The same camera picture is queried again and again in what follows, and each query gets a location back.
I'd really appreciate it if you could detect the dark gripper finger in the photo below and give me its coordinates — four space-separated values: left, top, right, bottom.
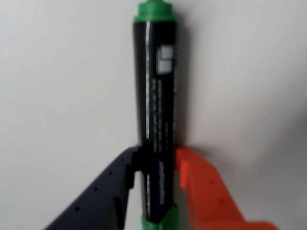
44 146 144 230

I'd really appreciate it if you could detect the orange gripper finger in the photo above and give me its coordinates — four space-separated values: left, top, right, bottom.
174 146 280 230

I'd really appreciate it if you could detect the green black marker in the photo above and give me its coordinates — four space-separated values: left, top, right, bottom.
132 0 185 230

